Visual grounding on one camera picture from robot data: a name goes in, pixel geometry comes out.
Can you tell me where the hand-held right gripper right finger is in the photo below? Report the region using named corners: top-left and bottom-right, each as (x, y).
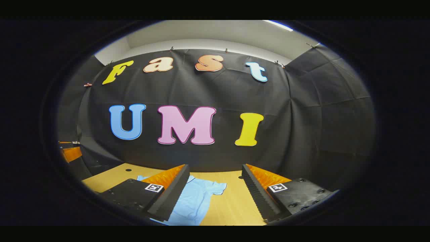
top-left (241, 164), bottom-right (336, 223)

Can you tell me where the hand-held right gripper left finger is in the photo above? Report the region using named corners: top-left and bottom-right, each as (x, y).
top-left (94, 164), bottom-right (190, 222)

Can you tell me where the light blue T-shirt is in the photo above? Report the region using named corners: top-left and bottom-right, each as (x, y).
top-left (137, 175), bottom-right (227, 226)

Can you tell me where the black backdrop cloth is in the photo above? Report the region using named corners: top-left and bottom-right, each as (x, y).
top-left (57, 44), bottom-right (375, 192)

